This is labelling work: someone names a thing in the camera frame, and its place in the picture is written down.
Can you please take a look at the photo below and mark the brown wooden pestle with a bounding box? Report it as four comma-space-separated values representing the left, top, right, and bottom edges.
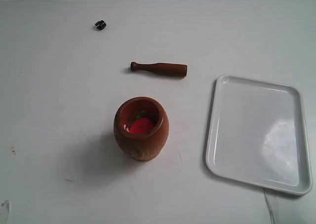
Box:
130, 62, 188, 78

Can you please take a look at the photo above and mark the wooden mortar cup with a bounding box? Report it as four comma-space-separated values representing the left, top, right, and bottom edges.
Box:
114, 97, 169, 162

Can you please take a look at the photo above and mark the red toy fruit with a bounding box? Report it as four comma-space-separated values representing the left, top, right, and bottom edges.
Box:
129, 117, 156, 134

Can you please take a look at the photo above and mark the white rectangular plastic tray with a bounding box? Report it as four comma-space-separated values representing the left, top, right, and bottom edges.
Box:
205, 75, 313, 196

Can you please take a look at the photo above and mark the small black plastic clip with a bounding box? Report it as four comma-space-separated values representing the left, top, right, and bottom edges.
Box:
94, 20, 107, 31

